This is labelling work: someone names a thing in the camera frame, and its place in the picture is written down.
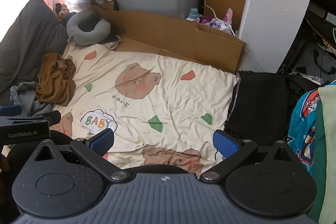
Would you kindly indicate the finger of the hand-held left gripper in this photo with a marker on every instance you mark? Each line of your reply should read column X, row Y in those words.
column 10, row 110
column 52, row 117

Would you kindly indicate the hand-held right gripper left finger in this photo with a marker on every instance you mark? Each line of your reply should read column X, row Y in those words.
column 101, row 141

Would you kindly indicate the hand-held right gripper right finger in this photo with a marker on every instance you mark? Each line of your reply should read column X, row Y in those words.
column 225, row 144

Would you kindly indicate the brown printed t-shirt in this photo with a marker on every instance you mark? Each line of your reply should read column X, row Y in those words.
column 55, row 82

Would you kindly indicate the grey garment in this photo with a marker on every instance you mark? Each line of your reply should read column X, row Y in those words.
column 23, row 98

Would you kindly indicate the black cloth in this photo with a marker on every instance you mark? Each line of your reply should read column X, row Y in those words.
column 260, row 103

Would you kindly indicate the cream bear printed blanket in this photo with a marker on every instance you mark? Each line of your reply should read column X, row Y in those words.
column 170, row 98

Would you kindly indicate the dark grey pillow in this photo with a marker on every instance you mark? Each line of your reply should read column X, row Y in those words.
column 26, row 37

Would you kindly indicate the blue cartoon print cloth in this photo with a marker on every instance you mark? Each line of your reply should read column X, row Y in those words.
column 302, row 129

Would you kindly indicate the grey neck pillow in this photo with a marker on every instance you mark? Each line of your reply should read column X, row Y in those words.
column 76, row 35

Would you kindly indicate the floral patterned cloth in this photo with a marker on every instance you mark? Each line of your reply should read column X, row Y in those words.
column 113, row 44

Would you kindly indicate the green towel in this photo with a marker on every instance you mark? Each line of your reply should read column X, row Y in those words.
column 326, row 148

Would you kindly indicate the teddy bear plush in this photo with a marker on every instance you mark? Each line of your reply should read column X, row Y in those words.
column 62, row 12

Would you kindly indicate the purple white detergent bag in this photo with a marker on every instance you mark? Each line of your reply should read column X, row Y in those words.
column 215, row 23

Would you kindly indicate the folded cardboard sheet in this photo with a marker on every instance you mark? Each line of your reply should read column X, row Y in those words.
column 162, row 29

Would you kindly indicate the pink plastic pouch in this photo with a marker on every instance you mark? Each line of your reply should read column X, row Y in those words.
column 229, row 15

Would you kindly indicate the detergent bottle with teal cap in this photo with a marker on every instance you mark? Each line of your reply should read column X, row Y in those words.
column 193, row 12

